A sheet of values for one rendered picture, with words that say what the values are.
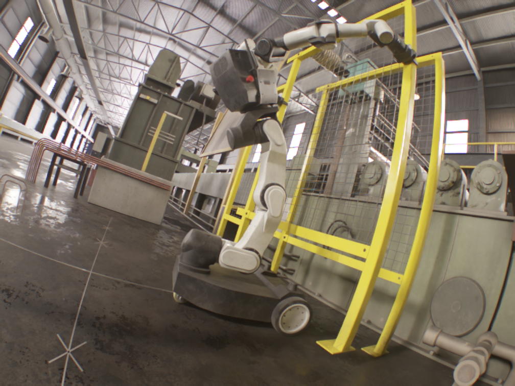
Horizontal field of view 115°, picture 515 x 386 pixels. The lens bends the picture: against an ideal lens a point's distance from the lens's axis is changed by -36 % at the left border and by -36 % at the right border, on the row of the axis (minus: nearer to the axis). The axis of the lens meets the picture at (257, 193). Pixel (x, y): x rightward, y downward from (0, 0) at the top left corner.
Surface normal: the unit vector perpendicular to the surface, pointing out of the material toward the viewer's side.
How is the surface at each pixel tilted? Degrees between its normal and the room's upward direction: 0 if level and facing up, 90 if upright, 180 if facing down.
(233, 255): 90
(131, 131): 90
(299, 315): 90
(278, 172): 90
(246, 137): 109
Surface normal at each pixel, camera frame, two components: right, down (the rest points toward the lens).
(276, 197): 0.32, 0.01
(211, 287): -0.01, -0.10
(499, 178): -0.68, -0.25
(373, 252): -0.83, -0.31
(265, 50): -0.62, 0.44
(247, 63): 0.63, -0.10
